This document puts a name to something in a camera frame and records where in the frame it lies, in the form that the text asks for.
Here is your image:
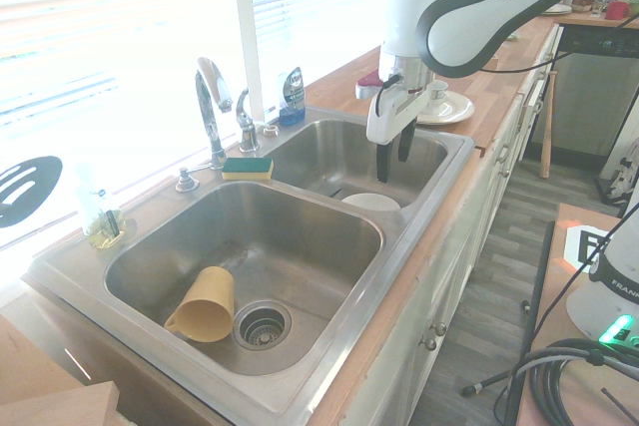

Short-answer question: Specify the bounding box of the large white dinner plate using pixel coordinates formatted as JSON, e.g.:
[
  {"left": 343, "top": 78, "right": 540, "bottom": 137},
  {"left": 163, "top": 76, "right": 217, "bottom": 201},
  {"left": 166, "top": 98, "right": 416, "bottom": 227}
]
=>
[{"left": 414, "top": 92, "right": 475, "bottom": 126}]

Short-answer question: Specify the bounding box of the blue Dawn dish soap bottle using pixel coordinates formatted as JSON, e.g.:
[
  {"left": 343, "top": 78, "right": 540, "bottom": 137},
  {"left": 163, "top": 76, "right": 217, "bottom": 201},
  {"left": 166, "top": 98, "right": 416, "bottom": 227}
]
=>
[{"left": 277, "top": 65, "right": 307, "bottom": 127}]

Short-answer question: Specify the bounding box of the chrome gooseneck faucet spout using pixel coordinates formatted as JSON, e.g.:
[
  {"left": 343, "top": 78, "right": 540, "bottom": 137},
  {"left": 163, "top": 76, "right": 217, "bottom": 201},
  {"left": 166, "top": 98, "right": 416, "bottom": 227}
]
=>
[{"left": 194, "top": 57, "right": 234, "bottom": 171}]

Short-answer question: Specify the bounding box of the narrow window blind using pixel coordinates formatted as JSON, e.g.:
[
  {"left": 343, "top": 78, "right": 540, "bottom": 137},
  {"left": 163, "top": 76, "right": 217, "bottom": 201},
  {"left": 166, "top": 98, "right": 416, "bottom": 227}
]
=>
[{"left": 247, "top": 0, "right": 400, "bottom": 98}]

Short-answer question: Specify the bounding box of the yellow and green sponge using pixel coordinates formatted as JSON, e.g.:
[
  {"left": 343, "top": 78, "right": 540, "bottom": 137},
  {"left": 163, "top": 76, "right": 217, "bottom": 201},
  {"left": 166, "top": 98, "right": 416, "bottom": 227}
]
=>
[{"left": 221, "top": 157, "right": 275, "bottom": 182}]

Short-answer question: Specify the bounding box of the stainless steel double sink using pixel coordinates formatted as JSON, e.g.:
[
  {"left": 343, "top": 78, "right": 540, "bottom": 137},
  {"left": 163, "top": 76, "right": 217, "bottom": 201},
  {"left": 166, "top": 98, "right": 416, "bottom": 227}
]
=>
[{"left": 24, "top": 105, "right": 476, "bottom": 426}]

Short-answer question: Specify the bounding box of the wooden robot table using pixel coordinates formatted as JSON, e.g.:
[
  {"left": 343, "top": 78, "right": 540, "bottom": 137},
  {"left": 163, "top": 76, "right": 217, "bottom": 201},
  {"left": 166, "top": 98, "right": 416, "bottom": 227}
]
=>
[{"left": 518, "top": 202, "right": 639, "bottom": 426}]

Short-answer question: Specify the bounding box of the clear plastic bottle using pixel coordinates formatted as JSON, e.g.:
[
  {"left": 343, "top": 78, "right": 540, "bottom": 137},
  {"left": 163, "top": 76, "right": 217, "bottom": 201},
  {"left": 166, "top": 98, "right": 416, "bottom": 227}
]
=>
[{"left": 74, "top": 164, "right": 124, "bottom": 237}]

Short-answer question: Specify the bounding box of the black and white marker sheet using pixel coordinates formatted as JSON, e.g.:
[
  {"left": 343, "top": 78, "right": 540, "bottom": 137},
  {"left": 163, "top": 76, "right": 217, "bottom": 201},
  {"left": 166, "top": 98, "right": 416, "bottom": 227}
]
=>
[{"left": 566, "top": 223, "right": 616, "bottom": 273}]

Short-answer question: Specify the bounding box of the chrome soap dispenser pump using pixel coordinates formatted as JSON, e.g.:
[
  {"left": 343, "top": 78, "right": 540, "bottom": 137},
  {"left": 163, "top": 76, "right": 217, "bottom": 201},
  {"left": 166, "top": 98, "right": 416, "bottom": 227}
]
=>
[{"left": 174, "top": 166, "right": 200, "bottom": 193}]

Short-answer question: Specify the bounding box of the black camera cable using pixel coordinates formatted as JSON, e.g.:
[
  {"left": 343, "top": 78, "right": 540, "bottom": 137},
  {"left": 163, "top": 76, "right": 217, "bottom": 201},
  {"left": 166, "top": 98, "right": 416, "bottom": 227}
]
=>
[{"left": 374, "top": 16, "right": 639, "bottom": 118}]

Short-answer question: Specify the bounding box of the yellow plastic cup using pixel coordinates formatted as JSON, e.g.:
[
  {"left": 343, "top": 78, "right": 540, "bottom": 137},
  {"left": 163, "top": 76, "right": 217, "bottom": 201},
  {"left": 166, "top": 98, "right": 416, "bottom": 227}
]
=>
[{"left": 163, "top": 265, "right": 236, "bottom": 344}]

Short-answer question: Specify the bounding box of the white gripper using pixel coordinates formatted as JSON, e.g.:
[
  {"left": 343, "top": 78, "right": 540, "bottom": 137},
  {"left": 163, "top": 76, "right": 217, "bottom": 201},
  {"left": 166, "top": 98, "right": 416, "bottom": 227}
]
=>
[{"left": 366, "top": 77, "right": 433, "bottom": 184}]

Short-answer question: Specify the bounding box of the wide window blind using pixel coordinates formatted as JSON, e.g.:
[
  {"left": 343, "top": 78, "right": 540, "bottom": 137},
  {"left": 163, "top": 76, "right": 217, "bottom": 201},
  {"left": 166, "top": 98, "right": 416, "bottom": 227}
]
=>
[{"left": 0, "top": 0, "right": 236, "bottom": 116}]

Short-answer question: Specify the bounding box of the white bowl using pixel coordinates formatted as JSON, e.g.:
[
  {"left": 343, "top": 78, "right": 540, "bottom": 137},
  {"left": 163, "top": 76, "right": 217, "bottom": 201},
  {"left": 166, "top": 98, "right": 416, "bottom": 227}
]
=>
[{"left": 340, "top": 193, "right": 401, "bottom": 213}]

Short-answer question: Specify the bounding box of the red mug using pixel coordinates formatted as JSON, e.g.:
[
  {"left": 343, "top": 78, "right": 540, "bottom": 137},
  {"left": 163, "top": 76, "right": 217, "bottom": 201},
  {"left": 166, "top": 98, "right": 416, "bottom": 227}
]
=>
[{"left": 605, "top": 0, "right": 631, "bottom": 21}]

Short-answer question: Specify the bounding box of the wooden block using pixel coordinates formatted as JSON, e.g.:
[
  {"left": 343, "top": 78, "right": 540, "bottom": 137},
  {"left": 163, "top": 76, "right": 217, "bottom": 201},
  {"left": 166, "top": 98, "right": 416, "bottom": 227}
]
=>
[{"left": 0, "top": 313, "right": 121, "bottom": 426}]

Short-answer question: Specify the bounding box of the white patterned teacup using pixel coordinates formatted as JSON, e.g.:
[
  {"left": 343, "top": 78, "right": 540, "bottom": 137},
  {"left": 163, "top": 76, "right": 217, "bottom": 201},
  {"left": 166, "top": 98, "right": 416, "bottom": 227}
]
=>
[{"left": 426, "top": 79, "right": 449, "bottom": 104}]

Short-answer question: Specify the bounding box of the stainless steel dishwasher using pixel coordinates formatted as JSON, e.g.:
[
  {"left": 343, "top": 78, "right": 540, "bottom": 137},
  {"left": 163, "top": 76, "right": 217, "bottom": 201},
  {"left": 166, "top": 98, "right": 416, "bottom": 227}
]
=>
[{"left": 518, "top": 21, "right": 639, "bottom": 161}]

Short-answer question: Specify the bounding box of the grey cable bundle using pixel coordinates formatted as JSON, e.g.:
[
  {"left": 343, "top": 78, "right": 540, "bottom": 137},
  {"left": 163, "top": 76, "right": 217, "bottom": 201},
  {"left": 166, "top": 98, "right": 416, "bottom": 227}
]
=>
[{"left": 493, "top": 338, "right": 639, "bottom": 426}]

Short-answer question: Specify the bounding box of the black tripod leg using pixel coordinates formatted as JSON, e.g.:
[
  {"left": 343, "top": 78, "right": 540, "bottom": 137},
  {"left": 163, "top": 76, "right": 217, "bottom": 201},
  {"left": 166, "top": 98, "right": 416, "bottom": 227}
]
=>
[{"left": 461, "top": 369, "right": 516, "bottom": 395}]

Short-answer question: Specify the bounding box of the black slotted spatula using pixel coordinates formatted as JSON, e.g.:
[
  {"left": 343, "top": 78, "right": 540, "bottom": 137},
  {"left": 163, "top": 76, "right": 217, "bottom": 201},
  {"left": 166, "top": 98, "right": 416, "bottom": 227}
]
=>
[{"left": 0, "top": 155, "right": 65, "bottom": 229}]

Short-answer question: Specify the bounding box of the chrome faucet lever handle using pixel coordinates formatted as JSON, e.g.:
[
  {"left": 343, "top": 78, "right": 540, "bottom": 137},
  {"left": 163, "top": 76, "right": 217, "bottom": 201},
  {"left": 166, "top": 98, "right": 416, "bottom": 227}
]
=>
[{"left": 235, "top": 87, "right": 262, "bottom": 154}]

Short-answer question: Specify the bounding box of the white kitchen cabinet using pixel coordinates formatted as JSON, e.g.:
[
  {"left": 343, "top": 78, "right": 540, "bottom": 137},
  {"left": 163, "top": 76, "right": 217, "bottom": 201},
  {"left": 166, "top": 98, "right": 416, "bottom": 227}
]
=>
[{"left": 309, "top": 21, "right": 565, "bottom": 426}]

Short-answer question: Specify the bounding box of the white appliance with black marks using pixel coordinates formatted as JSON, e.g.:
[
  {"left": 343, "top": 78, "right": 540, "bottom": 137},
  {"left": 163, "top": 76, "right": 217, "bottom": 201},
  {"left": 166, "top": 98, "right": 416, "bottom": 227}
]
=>
[{"left": 596, "top": 141, "right": 639, "bottom": 209}]

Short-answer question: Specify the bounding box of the metal sink drain strainer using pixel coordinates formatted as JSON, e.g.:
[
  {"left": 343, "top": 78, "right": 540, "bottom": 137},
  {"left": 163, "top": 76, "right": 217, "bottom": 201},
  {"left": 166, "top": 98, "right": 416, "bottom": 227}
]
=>
[{"left": 233, "top": 299, "right": 294, "bottom": 350}]

